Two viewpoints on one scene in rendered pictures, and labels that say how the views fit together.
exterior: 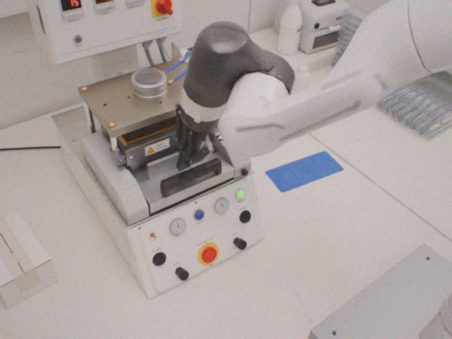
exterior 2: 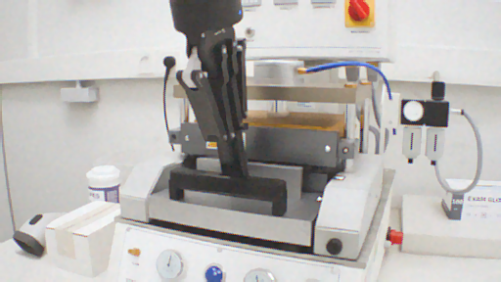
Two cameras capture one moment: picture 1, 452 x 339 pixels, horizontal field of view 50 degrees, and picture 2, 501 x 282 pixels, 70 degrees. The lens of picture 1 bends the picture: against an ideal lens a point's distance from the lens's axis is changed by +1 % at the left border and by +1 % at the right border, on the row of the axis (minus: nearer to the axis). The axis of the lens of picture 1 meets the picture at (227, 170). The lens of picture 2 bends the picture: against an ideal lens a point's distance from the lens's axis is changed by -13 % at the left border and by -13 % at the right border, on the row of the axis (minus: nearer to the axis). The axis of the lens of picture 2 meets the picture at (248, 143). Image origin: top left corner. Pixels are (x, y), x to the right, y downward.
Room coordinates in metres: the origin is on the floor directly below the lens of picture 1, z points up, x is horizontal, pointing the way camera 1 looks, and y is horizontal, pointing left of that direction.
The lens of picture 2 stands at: (0.54, -0.34, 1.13)
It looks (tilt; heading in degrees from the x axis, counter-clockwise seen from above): 10 degrees down; 60
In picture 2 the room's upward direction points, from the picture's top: straight up
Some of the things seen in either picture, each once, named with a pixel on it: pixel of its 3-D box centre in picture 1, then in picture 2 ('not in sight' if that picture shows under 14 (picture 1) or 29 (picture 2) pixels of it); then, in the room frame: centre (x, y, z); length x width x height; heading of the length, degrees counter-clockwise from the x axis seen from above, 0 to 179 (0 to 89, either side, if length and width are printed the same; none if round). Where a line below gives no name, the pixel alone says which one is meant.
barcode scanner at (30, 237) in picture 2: not in sight; (52, 226); (0.55, 0.59, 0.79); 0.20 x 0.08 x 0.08; 40
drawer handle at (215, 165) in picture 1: (192, 176); (224, 190); (0.75, 0.08, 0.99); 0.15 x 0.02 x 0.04; 127
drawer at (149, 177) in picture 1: (162, 148); (266, 177); (0.86, 0.16, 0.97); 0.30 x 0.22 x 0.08; 37
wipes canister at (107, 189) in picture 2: not in sight; (105, 196); (0.70, 0.66, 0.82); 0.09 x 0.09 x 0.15
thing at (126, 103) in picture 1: (151, 90); (296, 99); (0.94, 0.19, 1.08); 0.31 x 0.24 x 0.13; 127
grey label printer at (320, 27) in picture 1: (311, 17); not in sight; (1.79, -0.29, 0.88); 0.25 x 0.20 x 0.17; 34
